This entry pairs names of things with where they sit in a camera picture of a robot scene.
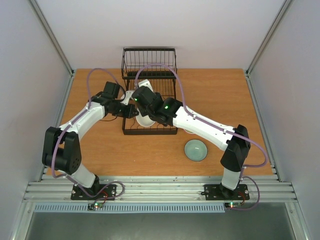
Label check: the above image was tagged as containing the cream beige bowl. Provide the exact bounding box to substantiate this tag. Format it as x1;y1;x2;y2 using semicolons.
134;79;157;128

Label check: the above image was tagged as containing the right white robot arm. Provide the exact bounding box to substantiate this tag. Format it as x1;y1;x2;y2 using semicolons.
132;86;251;200

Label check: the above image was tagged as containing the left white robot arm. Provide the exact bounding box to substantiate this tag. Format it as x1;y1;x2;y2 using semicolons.
42;81;139;199

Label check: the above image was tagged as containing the pale teal bowl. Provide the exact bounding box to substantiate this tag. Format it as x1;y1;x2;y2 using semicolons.
184;139;208;162

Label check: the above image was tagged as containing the left small circuit board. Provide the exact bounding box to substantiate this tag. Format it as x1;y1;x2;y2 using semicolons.
87;202;104;211

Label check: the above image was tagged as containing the small circuit board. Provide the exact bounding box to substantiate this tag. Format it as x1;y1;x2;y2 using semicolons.
87;202;104;211
224;202;242;209

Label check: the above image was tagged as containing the right small circuit board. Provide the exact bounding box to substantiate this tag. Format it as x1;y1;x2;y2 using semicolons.
224;202;242;209

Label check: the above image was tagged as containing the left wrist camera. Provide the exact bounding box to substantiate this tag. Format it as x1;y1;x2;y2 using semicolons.
120;90;134;105

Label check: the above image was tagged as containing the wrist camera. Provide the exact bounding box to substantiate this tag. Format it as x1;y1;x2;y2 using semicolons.
134;79;154;95
120;90;134;105

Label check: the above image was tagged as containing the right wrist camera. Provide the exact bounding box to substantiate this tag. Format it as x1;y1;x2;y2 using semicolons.
134;79;154;95

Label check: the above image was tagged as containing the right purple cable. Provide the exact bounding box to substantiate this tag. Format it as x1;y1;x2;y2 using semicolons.
133;62;267;213

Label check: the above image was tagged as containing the purple cable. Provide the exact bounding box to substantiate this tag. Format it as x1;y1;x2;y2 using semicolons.
133;62;267;213
51;67;126;198

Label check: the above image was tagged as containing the black wire dish rack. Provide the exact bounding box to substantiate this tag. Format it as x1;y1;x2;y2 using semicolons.
121;47;178;135

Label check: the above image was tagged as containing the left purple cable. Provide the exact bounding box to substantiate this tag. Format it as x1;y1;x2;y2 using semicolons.
51;67;126;198

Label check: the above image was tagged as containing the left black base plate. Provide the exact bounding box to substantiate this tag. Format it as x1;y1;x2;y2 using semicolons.
70;183;118;201

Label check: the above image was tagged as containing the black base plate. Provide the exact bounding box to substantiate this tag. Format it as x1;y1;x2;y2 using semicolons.
200;183;250;201
70;183;118;201

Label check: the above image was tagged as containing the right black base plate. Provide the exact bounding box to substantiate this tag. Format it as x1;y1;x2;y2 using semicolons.
200;183;250;201

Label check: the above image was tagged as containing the aluminium rail base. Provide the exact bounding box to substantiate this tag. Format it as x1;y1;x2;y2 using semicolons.
22;175;298;203

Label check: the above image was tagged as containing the grey slotted cable duct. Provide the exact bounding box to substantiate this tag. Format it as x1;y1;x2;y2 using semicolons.
33;202;225;214

